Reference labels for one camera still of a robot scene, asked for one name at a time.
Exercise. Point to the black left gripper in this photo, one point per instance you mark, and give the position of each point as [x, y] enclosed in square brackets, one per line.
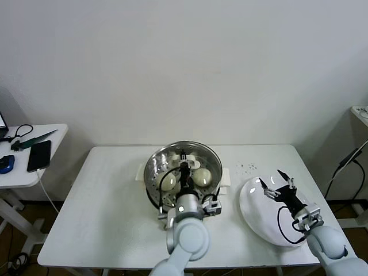
[186, 181]

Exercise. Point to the round white plate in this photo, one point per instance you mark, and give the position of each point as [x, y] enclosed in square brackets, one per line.
[258, 212]

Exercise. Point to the black smartphone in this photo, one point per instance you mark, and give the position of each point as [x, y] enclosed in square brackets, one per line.
[39, 155]

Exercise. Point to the white steamed baozi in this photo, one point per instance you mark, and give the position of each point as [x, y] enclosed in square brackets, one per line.
[168, 181]
[202, 176]

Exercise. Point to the small black adapter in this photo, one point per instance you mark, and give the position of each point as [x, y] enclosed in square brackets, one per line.
[16, 145]

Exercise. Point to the blue computer mouse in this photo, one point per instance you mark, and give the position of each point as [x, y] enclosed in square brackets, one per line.
[7, 164]

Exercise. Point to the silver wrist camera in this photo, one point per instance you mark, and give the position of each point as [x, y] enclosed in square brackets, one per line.
[214, 208]
[312, 211]

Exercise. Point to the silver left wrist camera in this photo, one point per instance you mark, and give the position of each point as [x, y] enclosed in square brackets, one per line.
[214, 208]

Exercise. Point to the open laptop lit screen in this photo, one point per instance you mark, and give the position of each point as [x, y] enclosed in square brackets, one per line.
[2, 119]

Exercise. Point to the white stand foot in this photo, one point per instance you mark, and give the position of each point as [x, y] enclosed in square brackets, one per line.
[348, 222]

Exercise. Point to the white side table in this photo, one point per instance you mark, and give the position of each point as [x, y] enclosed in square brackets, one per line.
[17, 179]

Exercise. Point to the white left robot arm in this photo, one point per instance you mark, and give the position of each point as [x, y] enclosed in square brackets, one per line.
[188, 238]

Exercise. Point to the round glass pot lid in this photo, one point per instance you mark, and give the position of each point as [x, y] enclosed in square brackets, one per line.
[161, 161]

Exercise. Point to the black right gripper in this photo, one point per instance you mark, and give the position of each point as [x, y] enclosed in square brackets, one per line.
[290, 198]

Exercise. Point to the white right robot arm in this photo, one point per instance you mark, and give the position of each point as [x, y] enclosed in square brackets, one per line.
[333, 247]

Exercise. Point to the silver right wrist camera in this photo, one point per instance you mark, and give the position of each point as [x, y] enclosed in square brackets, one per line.
[312, 211]

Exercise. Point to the white power strip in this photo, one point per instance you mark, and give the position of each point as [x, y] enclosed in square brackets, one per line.
[360, 113]

